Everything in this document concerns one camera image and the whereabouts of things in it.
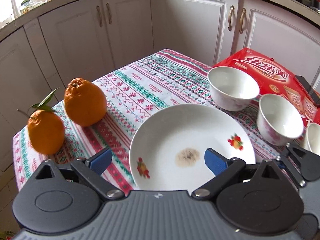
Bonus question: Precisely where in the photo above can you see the white floral bowl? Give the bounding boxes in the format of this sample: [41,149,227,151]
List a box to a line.
[207,66,260,112]
[301,123,320,155]
[257,94,304,146]

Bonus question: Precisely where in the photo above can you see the white plate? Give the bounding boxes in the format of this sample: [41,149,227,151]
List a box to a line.
[129,104,255,192]

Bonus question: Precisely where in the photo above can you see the white kitchen cabinets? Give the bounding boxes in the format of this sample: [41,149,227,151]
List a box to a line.
[1,0,319,163]

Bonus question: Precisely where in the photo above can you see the orange with leaf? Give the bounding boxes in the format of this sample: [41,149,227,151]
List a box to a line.
[17,89,65,155]

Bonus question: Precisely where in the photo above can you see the bumpy orange without leaf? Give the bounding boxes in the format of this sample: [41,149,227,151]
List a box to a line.
[64,77,107,127]

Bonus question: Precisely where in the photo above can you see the black smartphone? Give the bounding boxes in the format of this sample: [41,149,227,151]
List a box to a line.
[295,75,320,108]

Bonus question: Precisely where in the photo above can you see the red drink carton box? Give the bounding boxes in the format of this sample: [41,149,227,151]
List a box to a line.
[213,48,319,127]

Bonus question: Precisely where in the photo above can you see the patterned red green tablecloth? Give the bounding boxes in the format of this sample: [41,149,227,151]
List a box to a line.
[12,48,311,196]

